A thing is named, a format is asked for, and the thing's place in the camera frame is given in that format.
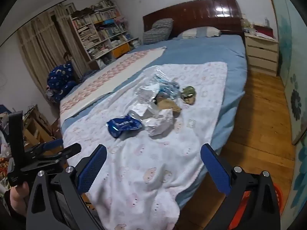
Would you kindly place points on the orange plastic basket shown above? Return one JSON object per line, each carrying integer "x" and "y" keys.
{"x": 278, "y": 196}

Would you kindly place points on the white and blue pillow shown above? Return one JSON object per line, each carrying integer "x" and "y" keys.
{"x": 199, "y": 32}

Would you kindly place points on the cream nightstand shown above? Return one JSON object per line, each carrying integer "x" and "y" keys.
{"x": 262, "y": 54}

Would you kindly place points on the person's left hand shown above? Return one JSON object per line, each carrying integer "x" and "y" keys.
{"x": 17, "y": 197}

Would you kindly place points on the wooden bookshelf with books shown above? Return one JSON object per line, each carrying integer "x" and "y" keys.
{"x": 100, "y": 31}

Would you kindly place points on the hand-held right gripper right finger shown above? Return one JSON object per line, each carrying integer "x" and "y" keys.
{"x": 214, "y": 170}

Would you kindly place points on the black curtain rod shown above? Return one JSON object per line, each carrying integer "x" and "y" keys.
{"x": 52, "y": 7}

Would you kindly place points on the white printed blanket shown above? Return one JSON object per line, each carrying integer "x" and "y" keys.
{"x": 134, "y": 163}

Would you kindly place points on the blue snack bag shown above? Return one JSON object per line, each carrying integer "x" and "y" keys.
{"x": 121, "y": 125}

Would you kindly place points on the orange box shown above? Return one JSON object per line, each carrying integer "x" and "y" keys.
{"x": 120, "y": 49}

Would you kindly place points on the brown cardboard piece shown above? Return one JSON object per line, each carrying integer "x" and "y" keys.
{"x": 168, "y": 105}

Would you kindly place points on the blue plastic bag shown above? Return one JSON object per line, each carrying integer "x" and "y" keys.
{"x": 170, "y": 88}

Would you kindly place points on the small jars and bottles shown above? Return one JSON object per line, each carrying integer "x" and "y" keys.
{"x": 247, "y": 26}

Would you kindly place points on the red box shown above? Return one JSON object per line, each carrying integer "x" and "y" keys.
{"x": 263, "y": 30}

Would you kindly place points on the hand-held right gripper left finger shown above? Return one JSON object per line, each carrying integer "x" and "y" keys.
{"x": 92, "y": 169}

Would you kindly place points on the bed with blue sheet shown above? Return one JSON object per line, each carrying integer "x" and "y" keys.
{"x": 203, "y": 50}

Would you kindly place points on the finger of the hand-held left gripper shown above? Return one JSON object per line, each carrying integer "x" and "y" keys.
{"x": 68, "y": 149}
{"x": 51, "y": 144}

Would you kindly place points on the checked grey pillow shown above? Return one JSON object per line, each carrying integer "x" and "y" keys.
{"x": 158, "y": 30}

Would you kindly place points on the gold green wrapper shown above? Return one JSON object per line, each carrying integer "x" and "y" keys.
{"x": 188, "y": 94}

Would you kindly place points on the beige curtain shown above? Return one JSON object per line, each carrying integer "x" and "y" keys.
{"x": 40, "y": 45}

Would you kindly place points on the dark wooden headboard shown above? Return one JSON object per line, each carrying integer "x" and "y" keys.
{"x": 199, "y": 13}

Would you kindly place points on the pink patterned blanket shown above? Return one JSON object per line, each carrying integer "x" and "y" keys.
{"x": 105, "y": 76}

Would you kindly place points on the silver white crumpled wrapper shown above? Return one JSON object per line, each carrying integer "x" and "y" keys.
{"x": 146, "y": 93}

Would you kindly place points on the white tissue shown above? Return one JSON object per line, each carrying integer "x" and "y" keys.
{"x": 160, "y": 122}

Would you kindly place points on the clear plastic wrapper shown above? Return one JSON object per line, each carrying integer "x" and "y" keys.
{"x": 160, "y": 75}

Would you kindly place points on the wooden chair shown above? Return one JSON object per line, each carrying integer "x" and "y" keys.
{"x": 36, "y": 127}

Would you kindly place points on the floral wardrobe door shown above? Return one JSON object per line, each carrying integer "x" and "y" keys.
{"x": 293, "y": 88}

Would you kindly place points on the blue star-patterned cloth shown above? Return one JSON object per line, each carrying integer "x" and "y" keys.
{"x": 61, "y": 80}

